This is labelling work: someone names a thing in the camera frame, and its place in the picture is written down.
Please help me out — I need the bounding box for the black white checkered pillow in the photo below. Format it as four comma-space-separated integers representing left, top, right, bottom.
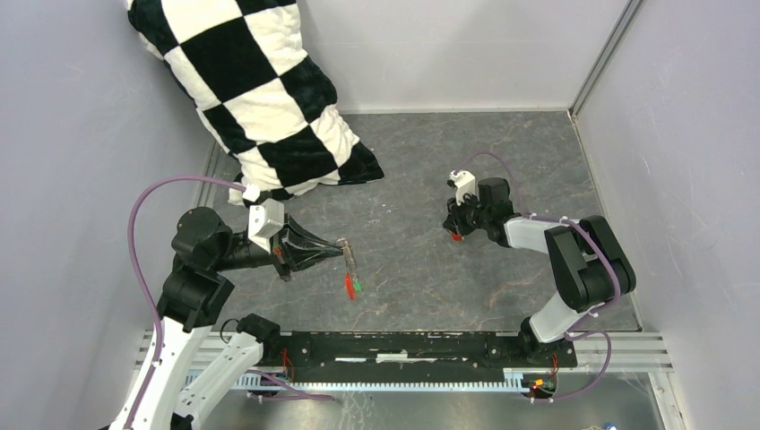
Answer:
126, 1, 384, 201

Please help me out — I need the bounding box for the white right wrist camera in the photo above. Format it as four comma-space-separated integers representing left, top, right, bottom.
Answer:
447, 169, 479, 205

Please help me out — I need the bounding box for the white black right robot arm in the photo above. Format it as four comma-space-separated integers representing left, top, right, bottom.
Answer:
443, 170, 636, 366

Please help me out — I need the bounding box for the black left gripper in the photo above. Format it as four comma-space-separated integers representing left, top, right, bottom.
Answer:
213, 210, 345, 279

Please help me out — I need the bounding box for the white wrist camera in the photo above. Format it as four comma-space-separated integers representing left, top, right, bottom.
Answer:
242, 185, 285, 254
447, 169, 479, 205

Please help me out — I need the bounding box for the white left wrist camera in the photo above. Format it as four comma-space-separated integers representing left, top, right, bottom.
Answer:
242, 185, 285, 254

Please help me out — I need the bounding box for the silver keyring with red tool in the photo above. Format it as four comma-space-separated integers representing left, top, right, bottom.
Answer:
337, 237, 359, 301

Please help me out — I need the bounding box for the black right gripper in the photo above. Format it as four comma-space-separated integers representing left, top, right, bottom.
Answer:
443, 190, 490, 237

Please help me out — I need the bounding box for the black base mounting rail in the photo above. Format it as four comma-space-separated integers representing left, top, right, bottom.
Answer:
259, 331, 578, 383

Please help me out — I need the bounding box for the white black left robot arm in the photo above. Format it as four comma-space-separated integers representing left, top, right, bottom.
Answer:
110, 201, 343, 429

